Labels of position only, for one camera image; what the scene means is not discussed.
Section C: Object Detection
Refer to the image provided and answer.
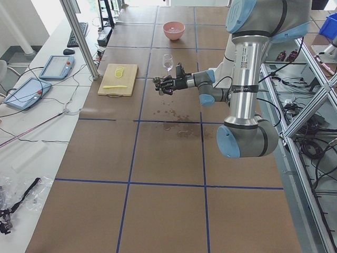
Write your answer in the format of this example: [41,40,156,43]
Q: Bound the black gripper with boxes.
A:
[152,75,187,95]

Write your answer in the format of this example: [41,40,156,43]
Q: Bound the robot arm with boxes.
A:
[153,1,312,158]

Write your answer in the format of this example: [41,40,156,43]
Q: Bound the clear wine glass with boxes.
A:
[163,54,173,73]

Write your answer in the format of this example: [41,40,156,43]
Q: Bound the clear ice cubes pile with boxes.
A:
[167,27,181,33]

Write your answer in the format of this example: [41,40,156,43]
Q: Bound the bamboo cutting board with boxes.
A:
[97,64,138,96]

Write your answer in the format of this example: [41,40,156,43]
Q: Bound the yellow plastic knife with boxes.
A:
[103,85,128,89]

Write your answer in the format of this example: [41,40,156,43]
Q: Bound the pink bowl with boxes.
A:
[163,22,185,41]

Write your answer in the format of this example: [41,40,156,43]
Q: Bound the black keyboard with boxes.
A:
[66,22,90,48]

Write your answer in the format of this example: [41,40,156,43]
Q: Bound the black computer mouse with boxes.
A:
[63,48,75,55]

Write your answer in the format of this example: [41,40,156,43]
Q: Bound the far teach pendant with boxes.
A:
[39,55,75,80]

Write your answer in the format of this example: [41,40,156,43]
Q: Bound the teach pendant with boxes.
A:
[4,77,52,110]
[39,55,75,80]

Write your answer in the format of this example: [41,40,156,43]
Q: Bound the near teach pendant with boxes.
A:
[4,77,52,110]

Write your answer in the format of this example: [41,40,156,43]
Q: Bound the blue storage bin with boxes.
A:
[319,13,337,40]

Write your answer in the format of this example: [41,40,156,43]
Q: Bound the clear plastic bag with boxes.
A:
[1,176,54,221]

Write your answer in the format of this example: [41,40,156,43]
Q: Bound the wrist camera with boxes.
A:
[176,63,186,79]

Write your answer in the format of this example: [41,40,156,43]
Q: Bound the metal rod with hose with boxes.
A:
[1,106,82,148]

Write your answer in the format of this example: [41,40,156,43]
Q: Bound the aluminium frame post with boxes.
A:
[60,0,99,81]

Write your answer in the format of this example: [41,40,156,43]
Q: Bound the aluminium frame rack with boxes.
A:
[260,33,336,252]

